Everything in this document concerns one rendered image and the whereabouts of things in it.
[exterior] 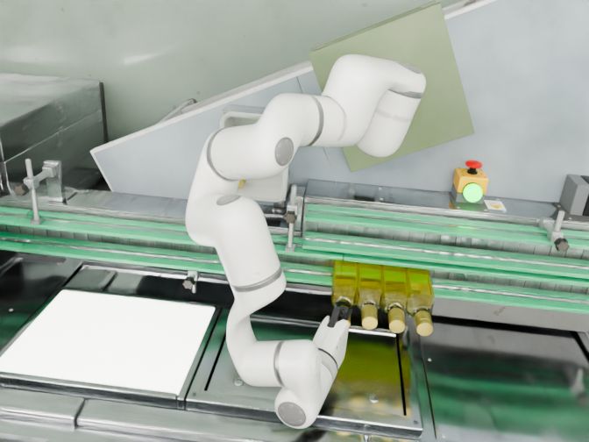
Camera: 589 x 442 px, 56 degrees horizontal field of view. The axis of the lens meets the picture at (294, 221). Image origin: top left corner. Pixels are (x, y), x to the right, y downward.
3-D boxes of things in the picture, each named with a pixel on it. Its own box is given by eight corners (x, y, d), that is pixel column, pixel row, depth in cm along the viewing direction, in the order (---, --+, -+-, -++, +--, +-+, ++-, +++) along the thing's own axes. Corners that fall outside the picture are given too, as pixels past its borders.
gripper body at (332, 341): (333, 396, 102) (349, 360, 112) (338, 352, 98) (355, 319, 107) (295, 384, 104) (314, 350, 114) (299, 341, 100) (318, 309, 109)
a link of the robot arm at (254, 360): (288, 257, 87) (324, 364, 94) (220, 264, 93) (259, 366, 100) (268, 284, 80) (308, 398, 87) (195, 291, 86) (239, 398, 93)
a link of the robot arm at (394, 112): (348, 127, 115) (345, 152, 101) (372, 67, 109) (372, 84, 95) (391, 143, 116) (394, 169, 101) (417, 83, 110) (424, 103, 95)
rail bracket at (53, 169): (61, 196, 153) (16, 231, 133) (53, 138, 146) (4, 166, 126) (78, 198, 153) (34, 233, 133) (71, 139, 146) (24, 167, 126)
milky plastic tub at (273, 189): (226, 184, 150) (219, 196, 142) (227, 103, 140) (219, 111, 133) (289, 191, 149) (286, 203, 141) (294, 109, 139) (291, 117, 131)
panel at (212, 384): (60, 295, 143) (-21, 384, 113) (59, 285, 142) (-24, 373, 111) (407, 335, 137) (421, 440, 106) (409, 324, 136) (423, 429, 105)
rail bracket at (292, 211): (287, 236, 140) (280, 260, 129) (291, 174, 133) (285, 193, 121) (299, 237, 140) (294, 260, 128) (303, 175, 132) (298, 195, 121)
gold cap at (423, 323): (413, 324, 119) (415, 336, 115) (415, 310, 118) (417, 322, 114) (429, 324, 119) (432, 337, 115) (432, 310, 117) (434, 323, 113)
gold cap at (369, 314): (359, 317, 120) (359, 329, 116) (362, 303, 118) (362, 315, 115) (376, 318, 120) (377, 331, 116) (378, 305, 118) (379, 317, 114)
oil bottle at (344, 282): (333, 264, 142) (329, 311, 123) (336, 245, 140) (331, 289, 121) (355, 267, 142) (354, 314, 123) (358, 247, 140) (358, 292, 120)
